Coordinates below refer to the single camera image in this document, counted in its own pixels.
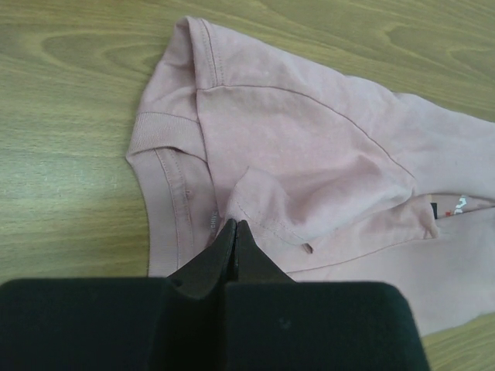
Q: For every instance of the dusty pink mario t-shirt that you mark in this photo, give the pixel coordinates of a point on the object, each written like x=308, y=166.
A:
x=339, y=178

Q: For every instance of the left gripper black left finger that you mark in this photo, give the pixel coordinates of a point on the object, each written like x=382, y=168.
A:
x=118, y=323

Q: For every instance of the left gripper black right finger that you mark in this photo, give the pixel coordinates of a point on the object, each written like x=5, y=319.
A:
x=274, y=323

